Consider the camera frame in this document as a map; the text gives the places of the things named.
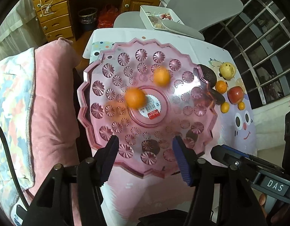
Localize small mandarin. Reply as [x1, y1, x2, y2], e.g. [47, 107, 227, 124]
[220, 102, 230, 113]
[237, 102, 246, 111]

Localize overripe black banana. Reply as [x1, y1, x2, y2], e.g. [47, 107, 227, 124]
[208, 88, 226, 105]

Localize red apple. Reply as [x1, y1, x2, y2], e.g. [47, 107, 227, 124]
[227, 86, 244, 105]

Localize large orange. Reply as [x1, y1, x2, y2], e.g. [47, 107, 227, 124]
[125, 88, 146, 109]

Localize dark avocado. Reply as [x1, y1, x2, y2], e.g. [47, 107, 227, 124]
[199, 64, 217, 88]

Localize yellow pear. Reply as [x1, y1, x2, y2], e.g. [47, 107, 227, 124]
[220, 62, 236, 80]

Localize operator right hand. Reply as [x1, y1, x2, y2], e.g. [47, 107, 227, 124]
[258, 193, 290, 226]

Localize cartoon monster tablecloth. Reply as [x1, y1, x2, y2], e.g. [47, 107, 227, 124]
[78, 28, 257, 225]

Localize white floral curtain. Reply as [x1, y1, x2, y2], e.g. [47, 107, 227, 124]
[253, 96, 290, 152]

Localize pink quilt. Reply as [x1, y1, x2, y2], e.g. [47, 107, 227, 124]
[27, 37, 94, 226]

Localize pink plastic fruit bowl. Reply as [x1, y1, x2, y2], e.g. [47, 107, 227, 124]
[77, 38, 217, 178]

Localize metal window grille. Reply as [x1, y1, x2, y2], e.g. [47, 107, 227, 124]
[205, 0, 290, 109]

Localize pastel patterned blanket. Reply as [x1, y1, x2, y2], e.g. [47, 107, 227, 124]
[0, 48, 35, 225]

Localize black waste bin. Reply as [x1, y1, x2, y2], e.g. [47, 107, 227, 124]
[78, 8, 97, 24]

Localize white tray with snacks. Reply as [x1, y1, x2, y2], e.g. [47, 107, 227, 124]
[139, 5, 184, 31]

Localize grey office chair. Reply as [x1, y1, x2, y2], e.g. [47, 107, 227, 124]
[114, 0, 243, 40]

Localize lace covered piano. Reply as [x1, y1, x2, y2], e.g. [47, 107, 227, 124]
[0, 0, 47, 61]

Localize black cable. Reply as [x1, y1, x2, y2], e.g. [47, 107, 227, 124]
[0, 118, 30, 211]

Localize white charger cable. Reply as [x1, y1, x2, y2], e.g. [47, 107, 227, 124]
[37, 0, 56, 17]

